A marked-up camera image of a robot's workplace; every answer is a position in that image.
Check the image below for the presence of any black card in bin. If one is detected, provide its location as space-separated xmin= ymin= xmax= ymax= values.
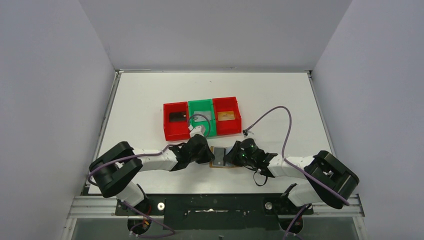
xmin=168 ymin=111 xmax=187 ymax=123

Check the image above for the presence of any aluminium frame rail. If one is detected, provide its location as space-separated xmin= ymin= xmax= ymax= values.
xmin=67 ymin=194 xmax=365 ymax=220

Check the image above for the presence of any red bin with black card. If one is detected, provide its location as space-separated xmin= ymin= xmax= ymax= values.
xmin=163 ymin=101 xmax=190 ymax=142

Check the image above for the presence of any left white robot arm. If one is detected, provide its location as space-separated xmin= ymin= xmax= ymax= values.
xmin=87 ymin=134 xmax=215 ymax=214

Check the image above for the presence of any grey VIP credit card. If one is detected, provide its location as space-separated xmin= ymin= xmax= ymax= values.
xmin=212 ymin=147 xmax=226 ymax=168

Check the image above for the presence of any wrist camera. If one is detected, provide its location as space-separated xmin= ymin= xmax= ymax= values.
xmin=188 ymin=124 xmax=206 ymax=138
xmin=242 ymin=129 xmax=254 ymax=138

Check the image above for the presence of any silver card in bin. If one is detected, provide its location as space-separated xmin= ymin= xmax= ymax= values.
xmin=193 ymin=111 xmax=212 ymax=122

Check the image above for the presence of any gold card in bin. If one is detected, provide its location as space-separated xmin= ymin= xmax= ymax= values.
xmin=217 ymin=111 xmax=236 ymax=122

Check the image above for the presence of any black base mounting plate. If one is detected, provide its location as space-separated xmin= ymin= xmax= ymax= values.
xmin=137 ymin=193 xmax=300 ymax=231

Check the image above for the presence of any red bin with gold card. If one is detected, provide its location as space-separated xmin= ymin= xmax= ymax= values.
xmin=212 ymin=96 xmax=242 ymax=136

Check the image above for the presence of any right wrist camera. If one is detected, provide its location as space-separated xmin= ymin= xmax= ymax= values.
xmin=242 ymin=129 xmax=254 ymax=138

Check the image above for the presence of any green plastic bin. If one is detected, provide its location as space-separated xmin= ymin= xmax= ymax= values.
xmin=188 ymin=98 xmax=217 ymax=138

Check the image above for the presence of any yellow leather card holder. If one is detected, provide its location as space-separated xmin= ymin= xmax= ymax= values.
xmin=209 ymin=146 xmax=237 ymax=169

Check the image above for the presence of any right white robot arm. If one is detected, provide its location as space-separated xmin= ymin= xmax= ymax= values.
xmin=223 ymin=138 xmax=360 ymax=214

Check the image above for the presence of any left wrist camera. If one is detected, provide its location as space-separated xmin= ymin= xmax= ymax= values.
xmin=188 ymin=124 xmax=206 ymax=138

